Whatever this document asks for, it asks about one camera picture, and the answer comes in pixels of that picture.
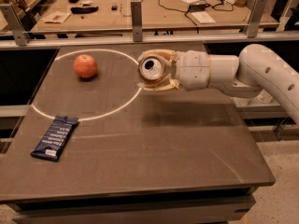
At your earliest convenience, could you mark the black power adapter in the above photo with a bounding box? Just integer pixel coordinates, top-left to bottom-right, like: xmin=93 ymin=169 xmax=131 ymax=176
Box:
xmin=188 ymin=3 xmax=210 ymax=12

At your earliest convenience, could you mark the metal bracket post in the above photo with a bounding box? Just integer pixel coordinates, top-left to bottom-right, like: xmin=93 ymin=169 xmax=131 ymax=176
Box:
xmin=0 ymin=4 xmax=30 ymax=46
xmin=245 ymin=0 xmax=267 ymax=38
xmin=131 ymin=0 xmax=143 ymax=42

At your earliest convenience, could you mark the small black block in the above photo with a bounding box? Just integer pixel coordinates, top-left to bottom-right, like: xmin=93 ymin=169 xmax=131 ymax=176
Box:
xmin=111 ymin=5 xmax=118 ymax=10

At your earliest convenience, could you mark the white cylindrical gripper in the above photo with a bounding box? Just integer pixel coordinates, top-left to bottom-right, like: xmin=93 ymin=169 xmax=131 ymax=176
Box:
xmin=137 ymin=49 xmax=210 ymax=92

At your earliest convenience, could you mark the middle metal bracket post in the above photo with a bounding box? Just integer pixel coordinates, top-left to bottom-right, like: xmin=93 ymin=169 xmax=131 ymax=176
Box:
xmin=131 ymin=0 xmax=143 ymax=42

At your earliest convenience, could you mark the dark blue snack bar wrapper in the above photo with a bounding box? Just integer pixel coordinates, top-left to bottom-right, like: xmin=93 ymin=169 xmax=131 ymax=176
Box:
xmin=31 ymin=116 xmax=78 ymax=161

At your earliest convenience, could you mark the right metal bracket post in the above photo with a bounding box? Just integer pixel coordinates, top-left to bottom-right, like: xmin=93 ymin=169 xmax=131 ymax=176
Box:
xmin=245 ymin=0 xmax=267 ymax=38

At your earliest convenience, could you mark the white card on desk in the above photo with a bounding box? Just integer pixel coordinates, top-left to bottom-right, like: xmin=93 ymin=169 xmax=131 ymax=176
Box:
xmin=192 ymin=11 xmax=215 ymax=24

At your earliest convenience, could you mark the orange LaCroix soda can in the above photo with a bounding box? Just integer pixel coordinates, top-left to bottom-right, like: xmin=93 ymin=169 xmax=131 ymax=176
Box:
xmin=137 ymin=55 xmax=171 ymax=88

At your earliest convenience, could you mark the clear sanitizer bottle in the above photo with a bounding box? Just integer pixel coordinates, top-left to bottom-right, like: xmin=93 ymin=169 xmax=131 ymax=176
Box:
xmin=233 ymin=97 xmax=249 ymax=107
xmin=256 ymin=90 xmax=273 ymax=104

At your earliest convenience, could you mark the left metal bracket post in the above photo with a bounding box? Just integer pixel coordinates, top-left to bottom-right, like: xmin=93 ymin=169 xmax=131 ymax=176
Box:
xmin=0 ymin=4 xmax=30 ymax=46

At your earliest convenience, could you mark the black oblong device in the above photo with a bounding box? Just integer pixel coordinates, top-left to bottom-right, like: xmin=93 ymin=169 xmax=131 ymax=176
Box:
xmin=71 ymin=7 xmax=99 ymax=14

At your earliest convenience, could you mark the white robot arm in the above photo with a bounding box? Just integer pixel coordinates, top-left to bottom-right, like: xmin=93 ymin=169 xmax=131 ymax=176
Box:
xmin=137 ymin=44 xmax=299 ymax=123

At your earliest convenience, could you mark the black cable on desk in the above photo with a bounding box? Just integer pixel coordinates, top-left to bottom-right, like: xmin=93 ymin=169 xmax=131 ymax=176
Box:
xmin=157 ymin=0 xmax=235 ymax=27

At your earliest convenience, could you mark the wooden background desk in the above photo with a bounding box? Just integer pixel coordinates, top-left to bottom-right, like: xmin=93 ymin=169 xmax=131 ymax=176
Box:
xmin=30 ymin=0 xmax=280 ymax=35

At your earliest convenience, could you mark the red apple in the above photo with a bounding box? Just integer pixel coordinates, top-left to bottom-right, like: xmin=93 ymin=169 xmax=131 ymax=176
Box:
xmin=73 ymin=54 xmax=98 ymax=78

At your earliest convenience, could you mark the horizontal metal rail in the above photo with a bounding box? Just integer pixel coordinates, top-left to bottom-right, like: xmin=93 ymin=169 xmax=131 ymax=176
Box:
xmin=0 ymin=31 xmax=299 ymax=50

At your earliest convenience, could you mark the beige paper packet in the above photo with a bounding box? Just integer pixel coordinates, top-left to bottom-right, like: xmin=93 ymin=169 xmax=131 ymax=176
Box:
xmin=42 ymin=11 xmax=70 ymax=24

